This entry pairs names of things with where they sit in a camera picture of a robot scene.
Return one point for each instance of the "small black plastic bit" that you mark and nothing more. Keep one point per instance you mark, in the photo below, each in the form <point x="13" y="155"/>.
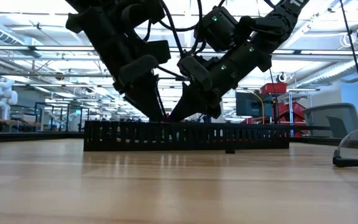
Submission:
<point x="230" y="151"/>

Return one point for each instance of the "black desktop monitor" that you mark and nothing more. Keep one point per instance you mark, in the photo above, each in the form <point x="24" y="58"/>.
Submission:
<point x="250" y="104"/>

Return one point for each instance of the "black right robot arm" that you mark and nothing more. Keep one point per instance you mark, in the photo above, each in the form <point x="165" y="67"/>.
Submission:
<point x="278" y="21"/>

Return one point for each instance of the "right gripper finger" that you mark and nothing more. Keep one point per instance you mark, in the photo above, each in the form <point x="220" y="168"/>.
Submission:
<point x="213" y="107"/>
<point x="194" y="77"/>

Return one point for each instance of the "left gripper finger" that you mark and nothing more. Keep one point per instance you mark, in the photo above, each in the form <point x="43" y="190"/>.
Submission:
<point x="160" y="51"/>
<point x="141" y="90"/>

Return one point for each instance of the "black-framed safety glasses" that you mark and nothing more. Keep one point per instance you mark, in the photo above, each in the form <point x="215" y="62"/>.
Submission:
<point x="353" y="162"/>

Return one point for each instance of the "hanging white ceiling reel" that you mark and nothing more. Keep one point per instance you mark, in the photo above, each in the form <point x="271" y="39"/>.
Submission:
<point x="282" y="76"/>

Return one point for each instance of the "red storage bin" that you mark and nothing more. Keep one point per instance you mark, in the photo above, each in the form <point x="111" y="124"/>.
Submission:
<point x="273" y="88"/>

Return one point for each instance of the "white robot figure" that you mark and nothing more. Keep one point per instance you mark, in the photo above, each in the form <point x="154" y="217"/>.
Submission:
<point x="2" y="96"/>

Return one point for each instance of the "green exit sign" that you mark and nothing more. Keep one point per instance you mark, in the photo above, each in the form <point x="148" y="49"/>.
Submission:
<point x="78" y="111"/>

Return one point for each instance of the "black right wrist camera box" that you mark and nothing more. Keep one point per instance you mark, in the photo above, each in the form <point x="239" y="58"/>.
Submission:
<point x="217" y="28"/>

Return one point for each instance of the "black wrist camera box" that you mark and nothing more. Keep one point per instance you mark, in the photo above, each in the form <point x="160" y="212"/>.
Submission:
<point x="143" y="11"/>
<point x="217" y="28"/>

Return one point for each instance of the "silver ceiling air duct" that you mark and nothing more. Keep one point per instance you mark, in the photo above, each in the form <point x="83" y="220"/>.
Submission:
<point x="337" y="71"/>
<point x="11" y="37"/>

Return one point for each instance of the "grey mesh office chair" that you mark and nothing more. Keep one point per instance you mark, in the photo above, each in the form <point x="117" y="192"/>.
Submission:
<point x="331" y="118"/>

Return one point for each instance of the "red storage bin rack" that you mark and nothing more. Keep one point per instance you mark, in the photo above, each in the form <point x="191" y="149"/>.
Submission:
<point x="295" y="110"/>

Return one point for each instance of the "long ceiling light strip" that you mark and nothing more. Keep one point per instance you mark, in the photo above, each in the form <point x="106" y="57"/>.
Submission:
<point x="322" y="51"/>

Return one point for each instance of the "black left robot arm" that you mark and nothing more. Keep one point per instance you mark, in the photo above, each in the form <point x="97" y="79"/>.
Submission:
<point x="85" y="15"/>

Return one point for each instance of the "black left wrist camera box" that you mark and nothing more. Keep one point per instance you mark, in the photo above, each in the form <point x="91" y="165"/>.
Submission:
<point x="143" y="11"/>

